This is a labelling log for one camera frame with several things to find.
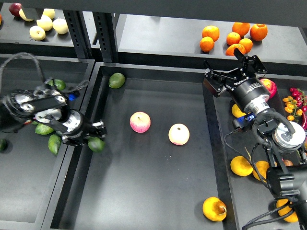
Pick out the black left tray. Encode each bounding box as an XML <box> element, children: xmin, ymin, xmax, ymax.
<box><xmin>0</xmin><ymin>56</ymin><xmax>94</xmax><ymax>230</ymax></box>

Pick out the orange far left upper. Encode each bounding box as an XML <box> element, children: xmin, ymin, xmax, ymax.
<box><xmin>201</xmin><ymin>25</ymin><xmax>220</xmax><ymax>42</ymax></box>

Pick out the dark red apple on shelf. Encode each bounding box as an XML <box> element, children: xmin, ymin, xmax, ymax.
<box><xmin>9</xmin><ymin>3</ymin><xmax>22</xmax><ymax>17</ymax></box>

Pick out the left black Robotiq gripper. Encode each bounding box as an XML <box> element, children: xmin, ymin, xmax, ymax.
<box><xmin>59</xmin><ymin>110</ymin><xmax>107</xmax><ymax>146</ymax></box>

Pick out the pale yellow pear front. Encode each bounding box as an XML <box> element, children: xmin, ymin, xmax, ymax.
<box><xmin>29</xmin><ymin>25</ymin><xmax>46</xmax><ymax>41</ymax></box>

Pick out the pink red apple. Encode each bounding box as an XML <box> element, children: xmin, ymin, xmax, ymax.
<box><xmin>130</xmin><ymin>111</ymin><xmax>151</xmax><ymax>133</ymax></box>

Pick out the pale pink apple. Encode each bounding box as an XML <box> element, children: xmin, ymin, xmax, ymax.
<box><xmin>168</xmin><ymin>123</ymin><xmax>190</xmax><ymax>145</ymax></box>

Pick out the pale yellow pear middle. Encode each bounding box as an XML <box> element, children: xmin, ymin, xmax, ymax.
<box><xmin>36</xmin><ymin>15</ymin><xmax>53</xmax><ymax>31</ymax></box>

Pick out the orange top middle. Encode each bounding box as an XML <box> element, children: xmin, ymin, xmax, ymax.
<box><xmin>232</xmin><ymin>22</ymin><xmax>250</xmax><ymax>37</ymax></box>

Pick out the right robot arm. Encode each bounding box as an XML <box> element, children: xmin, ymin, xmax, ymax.
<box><xmin>203</xmin><ymin>49</ymin><xmax>307</xmax><ymax>230</ymax></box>

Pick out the black right tray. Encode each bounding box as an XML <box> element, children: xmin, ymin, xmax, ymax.
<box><xmin>203</xmin><ymin>74</ymin><xmax>307</xmax><ymax>230</ymax></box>

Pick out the orange far left lower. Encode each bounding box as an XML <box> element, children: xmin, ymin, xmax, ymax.
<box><xmin>200</xmin><ymin>36</ymin><xmax>214</xmax><ymax>52</ymax></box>

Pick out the orange centre small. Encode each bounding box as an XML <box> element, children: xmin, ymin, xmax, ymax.
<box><xmin>226</xmin><ymin>32</ymin><xmax>241</xmax><ymax>46</ymax></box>

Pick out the green avocado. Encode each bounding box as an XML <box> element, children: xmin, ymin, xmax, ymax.
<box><xmin>108</xmin><ymin>72</ymin><xmax>125</xmax><ymax>89</ymax></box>
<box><xmin>48</xmin><ymin>79</ymin><xmax>66</xmax><ymax>91</ymax></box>
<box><xmin>35</xmin><ymin>124</ymin><xmax>54</xmax><ymax>135</ymax></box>
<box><xmin>48</xmin><ymin>134</ymin><xmax>61</xmax><ymax>155</ymax></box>
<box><xmin>88</xmin><ymin>137</ymin><xmax>105</xmax><ymax>152</ymax></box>

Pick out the red chili pepper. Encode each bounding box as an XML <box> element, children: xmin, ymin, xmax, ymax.
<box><xmin>301</xmin><ymin>112</ymin><xmax>307</xmax><ymax>130</ymax></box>

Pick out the pale yellow pear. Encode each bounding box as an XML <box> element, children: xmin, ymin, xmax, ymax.
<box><xmin>29</xmin><ymin>25</ymin><xmax>46</xmax><ymax>41</ymax></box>
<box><xmin>53</xmin><ymin>18</ymin><xmax>69</xmax><ymax>35</ymax></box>
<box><xmin>36</xmin><ymin>15</ymin><xmax>53</xmax><ymax>31</ymax></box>
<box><xmin>43</xmin><ymin>8</ymin><xmax>55</xmax><ymax>19</ymax></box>

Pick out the black tray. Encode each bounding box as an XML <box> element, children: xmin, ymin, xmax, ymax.
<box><xmin>42</xmin><ymin>63</ymin><xmax>230</xmax><ymax>230</ymax></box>
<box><xmin>0</xmin><ymin>56</ymin><xmax>94</xmax><ymax>230</ymax></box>
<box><xmin>203</xmin><ymin>74</ymin><xmax>307</xmax><ymax>230</ymax></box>

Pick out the black shelf upright post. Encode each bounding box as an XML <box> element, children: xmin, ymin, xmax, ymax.
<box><xmin>93</xmin><ymin>12</ymin><xmax>118</xmax><ymax>63</ymax></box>

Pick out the orange small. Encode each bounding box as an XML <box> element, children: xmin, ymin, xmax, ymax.
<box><xmin>226</xmin><ymin>32</ymin><xmax>241</xmax><ymax>46</ymax></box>
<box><xmin>239</xmin><ymin>38</ymin><xmax>253</xmax><ymax>53</ymax></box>

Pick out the yellow pear under arm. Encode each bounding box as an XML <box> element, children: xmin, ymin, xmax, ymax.
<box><xmin>252</xmin><ymin>161</ymin><xmax>270</xmax><ymax>181</ymax></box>

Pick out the orange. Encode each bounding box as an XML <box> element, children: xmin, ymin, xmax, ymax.
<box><xmin>200</xmin><ymin>36</ymin><xmax>214</xmax><ymax>52</ymax></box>
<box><xmin>225</xmin><ymin>44</ymin><xmax>246</xmax><ymax>56</ymax></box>
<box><xmin>249</xmin><ymin>24</ymin><xmax>268</xmax><ymax>41</ymax></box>
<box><xmin>201</xmin><ymin>25</ymin><xmax>220</xmax><ymax>42</ymax></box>
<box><xmin>232</xmin><ymin>22</ymin><xmax>250</xmax><ymax>37</ymax></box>

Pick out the cherry tomato bunch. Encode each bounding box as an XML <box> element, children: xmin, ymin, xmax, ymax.
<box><xmin>282</xmin><ymin>87</ymin><xmax>307</xmax><ymax>122</ymax></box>

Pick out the pale yellow pear back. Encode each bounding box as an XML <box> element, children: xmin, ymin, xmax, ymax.
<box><xmin>43</xmin><ymin>8</ymin><xmax>55</xmax><ymax>19</ymax></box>

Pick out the pale yellow pear hidden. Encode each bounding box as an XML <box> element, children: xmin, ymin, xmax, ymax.
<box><xmin>19</xmin><ymin>9</ymin><xmax>33</xmax><ymax>22</ymax></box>

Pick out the red apple right tray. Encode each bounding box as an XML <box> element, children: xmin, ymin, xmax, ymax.
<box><xmin>260</xmin><ymin>78</ymin><xmax>277</xmax><ymax>98</ymax></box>

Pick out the black centre tray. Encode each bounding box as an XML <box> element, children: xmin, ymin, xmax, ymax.
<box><xmin>42</xmin><ymin>63</ymin><xmax>230</xmax><ymax>230</ymax></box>

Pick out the pale yellow pear right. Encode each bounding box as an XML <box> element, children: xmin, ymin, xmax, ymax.
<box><xmin>53</xmin><ymin>18</ymin><xmax>69</xmax><ymax>35</ymax></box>

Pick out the orange top right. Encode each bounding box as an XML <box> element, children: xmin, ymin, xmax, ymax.
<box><xmin>249</xmin><ymin>24</ymin><xmax>268</xmax><ymax>41</ymax></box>

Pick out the orange front bottom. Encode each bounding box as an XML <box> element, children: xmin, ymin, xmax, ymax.
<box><xmin>225</xmin><ymin>44</ymin><xmax>246</xmax><ymax>56</ymax></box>

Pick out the dark avocado at left edge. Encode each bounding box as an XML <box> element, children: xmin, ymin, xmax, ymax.
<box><xmin>0</xmin><ymin>138</ymin><xmax>7</xmax><ymax>151</ymax></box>

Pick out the orange lower right small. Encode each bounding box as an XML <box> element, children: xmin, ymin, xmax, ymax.
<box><xmin>239</xmin><ymin>38</ymin><xmax>253</xmax><ymax>53</ymax></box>

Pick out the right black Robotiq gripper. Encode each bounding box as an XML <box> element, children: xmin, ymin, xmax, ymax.
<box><xmin>203</xmin><ymin>48</ymin><xmax>270</xmax><ymax>113</ymax></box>

